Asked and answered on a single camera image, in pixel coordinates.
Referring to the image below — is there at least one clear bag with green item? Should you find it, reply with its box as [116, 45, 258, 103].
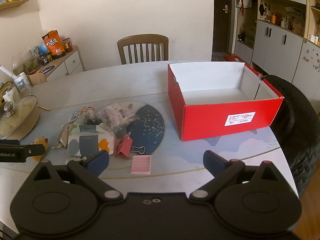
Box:
[67, 124, 115, 157]

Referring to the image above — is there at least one white cabinet with stickers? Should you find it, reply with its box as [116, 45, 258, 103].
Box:
[291, 39, 320, 113]

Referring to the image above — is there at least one grey lower cabinet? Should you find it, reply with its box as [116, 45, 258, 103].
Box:
[251, 20, 304, 83]

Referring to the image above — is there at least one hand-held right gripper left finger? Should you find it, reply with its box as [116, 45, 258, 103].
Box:
[30, 150, 124, 202]

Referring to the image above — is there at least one wooden chair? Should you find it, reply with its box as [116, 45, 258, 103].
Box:
[117, 34, 169, 65]

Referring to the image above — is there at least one black padded chair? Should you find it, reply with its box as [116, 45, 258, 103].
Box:
[262, 74, 320, 198]

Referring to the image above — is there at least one glass fish bowl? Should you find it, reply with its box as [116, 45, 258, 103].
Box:
[11, 47, 43, 75]

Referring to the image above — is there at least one white kettle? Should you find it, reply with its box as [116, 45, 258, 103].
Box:
[2, 84, 21, 103]

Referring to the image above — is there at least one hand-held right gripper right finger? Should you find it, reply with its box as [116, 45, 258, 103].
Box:
[190, 150, 283, 202]

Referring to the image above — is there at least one dark brown door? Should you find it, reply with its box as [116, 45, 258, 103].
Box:
[212, 0, 237, 62]

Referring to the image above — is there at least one red jar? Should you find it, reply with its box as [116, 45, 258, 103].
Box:
[62, 37, 73, 53]

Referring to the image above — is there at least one small wooden box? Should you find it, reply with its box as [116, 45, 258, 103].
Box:
[26, 71, 48, 87]

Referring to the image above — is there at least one white cable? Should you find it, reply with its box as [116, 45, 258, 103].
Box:
[61, 112, 79, 130]

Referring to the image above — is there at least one white and red hanging bag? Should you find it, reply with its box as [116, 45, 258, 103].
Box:
[236, 0, 253, 18]

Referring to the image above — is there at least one white barcode snack packet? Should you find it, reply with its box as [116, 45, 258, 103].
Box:
[96, 102, 140, 130]

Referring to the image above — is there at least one brown paper packet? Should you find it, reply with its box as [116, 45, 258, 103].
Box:
[59, 125, 75, 148]

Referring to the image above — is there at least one wooden wall shelf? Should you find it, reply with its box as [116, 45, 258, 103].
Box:
[0, 0, 30, 10]

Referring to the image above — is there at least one white printed mug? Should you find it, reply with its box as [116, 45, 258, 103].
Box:
[12, 72, 32, 93]

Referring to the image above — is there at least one white cardboard box red rim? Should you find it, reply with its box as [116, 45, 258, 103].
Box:
[167, 61, 285, 142]

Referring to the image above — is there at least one yellow duck toy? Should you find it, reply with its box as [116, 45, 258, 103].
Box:
[31, 136, 49, 158]

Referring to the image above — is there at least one pink striped card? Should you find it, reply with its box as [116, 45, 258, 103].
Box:
[130, 155, 152, 175]

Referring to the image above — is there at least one white sideboard cabinet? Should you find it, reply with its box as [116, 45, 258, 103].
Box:
[37, 46, 84, 82]

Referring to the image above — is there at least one glass pot lid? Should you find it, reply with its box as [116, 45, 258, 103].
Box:
[0, 95, 38, 137]

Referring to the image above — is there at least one pink binder clip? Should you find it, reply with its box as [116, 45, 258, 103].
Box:
[114, 134, 145, 158]

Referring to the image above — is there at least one orange snack bag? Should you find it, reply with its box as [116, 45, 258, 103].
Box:
[42, 30, 67, 60]

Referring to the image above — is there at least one yellowish snack packet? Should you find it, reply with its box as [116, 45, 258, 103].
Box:
[79, 106, 97, 124]

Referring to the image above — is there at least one beige pot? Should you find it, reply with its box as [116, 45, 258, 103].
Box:
[7, 106, 40, 140]

